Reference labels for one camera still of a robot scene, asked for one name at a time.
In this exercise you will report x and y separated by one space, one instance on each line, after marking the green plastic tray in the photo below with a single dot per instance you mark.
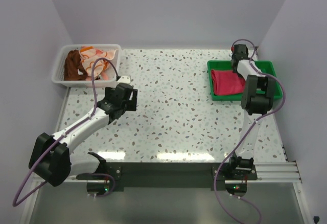
264 66

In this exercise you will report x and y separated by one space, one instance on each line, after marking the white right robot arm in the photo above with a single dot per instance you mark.
257 100

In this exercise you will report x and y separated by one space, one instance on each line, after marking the brown towel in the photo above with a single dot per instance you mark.
73 69

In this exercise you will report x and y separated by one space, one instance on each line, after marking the pink microfibre towel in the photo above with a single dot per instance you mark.
227 83

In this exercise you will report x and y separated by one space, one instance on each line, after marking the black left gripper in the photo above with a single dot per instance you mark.
131 104

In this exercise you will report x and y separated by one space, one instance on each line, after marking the white plastic laundry basket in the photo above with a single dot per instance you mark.
58 71

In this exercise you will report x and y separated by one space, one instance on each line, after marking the aluminium rail frame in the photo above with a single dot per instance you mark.
287 172

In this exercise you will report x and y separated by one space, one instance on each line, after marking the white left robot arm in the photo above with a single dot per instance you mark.
52 158

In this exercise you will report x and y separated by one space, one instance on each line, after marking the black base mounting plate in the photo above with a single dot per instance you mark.
174 175

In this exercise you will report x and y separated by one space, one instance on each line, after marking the orange patterned cream towel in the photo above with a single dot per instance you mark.
94 61

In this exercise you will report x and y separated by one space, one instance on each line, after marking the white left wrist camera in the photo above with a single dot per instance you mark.
124 79

